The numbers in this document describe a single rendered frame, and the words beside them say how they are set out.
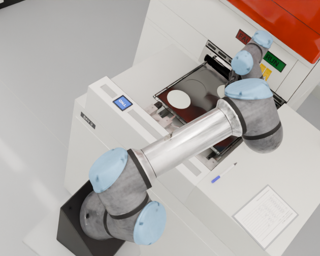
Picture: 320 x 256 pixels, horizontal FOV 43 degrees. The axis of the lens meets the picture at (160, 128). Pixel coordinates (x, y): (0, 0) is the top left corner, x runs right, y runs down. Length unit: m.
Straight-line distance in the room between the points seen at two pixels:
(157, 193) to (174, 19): 0.85
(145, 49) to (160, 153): 1.25
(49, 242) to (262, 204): 0.72
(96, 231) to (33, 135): 1.47
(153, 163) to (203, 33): 1.00
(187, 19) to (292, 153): 0.77
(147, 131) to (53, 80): 1.49
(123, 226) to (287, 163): 0.77
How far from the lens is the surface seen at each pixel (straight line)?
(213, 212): 1.44
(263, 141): 1.15
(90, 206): 1.20
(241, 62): 1.47
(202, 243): 1.61
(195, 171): 1.45
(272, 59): 1.77
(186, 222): 1.60
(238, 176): 1.49
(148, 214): 1.07
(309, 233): 2.79
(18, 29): 3.22
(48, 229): 1.41
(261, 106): 1.10
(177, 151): 1.05
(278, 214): 1.49
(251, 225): 1.42
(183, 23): 1.98
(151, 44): 2.18
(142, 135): 1.47
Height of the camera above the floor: 2.12
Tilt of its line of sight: 51 degrees down
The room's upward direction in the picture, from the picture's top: 23 degrees clockwise
